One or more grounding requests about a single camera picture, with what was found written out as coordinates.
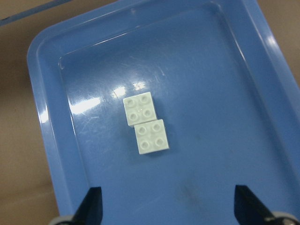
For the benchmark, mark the blue plastic tray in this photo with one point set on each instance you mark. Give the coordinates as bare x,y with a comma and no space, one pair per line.
218,80

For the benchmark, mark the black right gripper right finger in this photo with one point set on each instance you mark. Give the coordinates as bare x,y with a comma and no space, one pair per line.
249,210

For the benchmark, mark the white block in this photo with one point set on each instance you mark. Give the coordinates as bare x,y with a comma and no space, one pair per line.
151,137
139,109

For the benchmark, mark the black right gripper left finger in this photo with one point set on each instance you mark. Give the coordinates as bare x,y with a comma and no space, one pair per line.
90,211

